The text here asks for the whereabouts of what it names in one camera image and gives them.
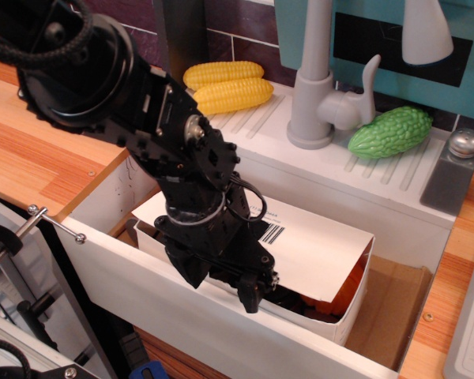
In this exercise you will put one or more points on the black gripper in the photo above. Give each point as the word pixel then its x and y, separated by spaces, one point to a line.
pixel 225 247

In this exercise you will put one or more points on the white cardboard box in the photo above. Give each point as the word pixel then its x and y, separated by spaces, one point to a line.
pixel 313 257

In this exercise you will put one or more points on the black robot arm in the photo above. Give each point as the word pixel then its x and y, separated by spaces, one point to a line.
pixel 81 72

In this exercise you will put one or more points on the orange toy pumpkin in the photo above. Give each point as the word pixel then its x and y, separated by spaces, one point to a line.
pixel 343 298

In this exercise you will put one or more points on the white toy sink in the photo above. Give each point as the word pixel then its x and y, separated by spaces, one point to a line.
pixel 209 323

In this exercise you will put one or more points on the brown cardboard sheet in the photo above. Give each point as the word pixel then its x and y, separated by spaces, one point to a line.
pixel 390 311

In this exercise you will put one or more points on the lower yellow toy corn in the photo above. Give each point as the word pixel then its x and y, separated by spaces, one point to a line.
pixel 230 96

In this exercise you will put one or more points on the yellow toy corn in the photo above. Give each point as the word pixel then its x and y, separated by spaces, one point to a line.
pixel 205 74
pixel 230 96

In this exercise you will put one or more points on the grey toy faucet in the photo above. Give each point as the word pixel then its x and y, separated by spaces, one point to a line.
pixel 318 109

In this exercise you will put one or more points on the upper yellow toy corn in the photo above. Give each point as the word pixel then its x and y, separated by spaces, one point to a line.
pixel 205 74

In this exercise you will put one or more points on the metal table clamp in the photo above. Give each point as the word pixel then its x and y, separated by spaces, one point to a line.
pixel 11 241

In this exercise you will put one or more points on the green toy bitter gourd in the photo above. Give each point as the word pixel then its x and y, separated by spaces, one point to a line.
pixel 391 133

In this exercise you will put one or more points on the grey soap dispenser bottle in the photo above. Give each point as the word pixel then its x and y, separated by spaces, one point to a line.
pixel 450 179

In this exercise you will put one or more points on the teal panel with black tape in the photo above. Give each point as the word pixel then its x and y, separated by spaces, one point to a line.
pixel 363 29

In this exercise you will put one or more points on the white cone lamp shade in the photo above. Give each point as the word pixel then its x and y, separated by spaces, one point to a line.
pixel 426 37

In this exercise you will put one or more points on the blue black clamp handle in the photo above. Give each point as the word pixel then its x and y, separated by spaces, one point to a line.
pixel 141 367

